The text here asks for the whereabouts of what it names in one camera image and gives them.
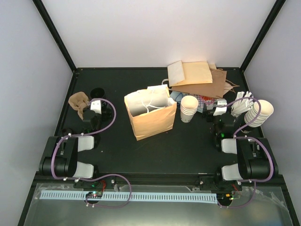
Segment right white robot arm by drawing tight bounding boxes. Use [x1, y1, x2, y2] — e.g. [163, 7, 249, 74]
[203, 105, 279, 190]

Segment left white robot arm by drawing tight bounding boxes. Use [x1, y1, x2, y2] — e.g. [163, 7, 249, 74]
[39, 107, 113, 188]

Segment brown pulp cup carrier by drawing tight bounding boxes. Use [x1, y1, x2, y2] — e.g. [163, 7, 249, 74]
[68, 91, 89, 119]

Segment left black lid stack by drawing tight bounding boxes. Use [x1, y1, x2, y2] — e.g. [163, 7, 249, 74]
[61, 128, 73, 136]

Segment tilted paper cup stack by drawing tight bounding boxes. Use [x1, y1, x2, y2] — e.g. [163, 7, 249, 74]
[244, 99, 274, 128]

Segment black printed paper cup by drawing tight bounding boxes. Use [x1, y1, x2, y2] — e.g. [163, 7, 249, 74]
[90, 88, 106, 99]

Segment orange paper bag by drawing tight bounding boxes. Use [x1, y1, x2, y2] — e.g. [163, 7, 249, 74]
[167, 61, 213, 90]
[124, 84, 177, 141]

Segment brown kraft paper bag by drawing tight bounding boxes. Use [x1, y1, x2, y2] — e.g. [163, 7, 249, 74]
[171, 69, 228, 98]

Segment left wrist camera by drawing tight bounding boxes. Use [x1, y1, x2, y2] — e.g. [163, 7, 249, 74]
[90, 100, 102, 114]

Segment small circuit board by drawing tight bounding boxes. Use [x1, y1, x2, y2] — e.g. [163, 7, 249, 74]
[86, 191, 103, 199]

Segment white paper cup stack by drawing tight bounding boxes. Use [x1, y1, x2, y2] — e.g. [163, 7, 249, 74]
[180, 95, 198, 123]

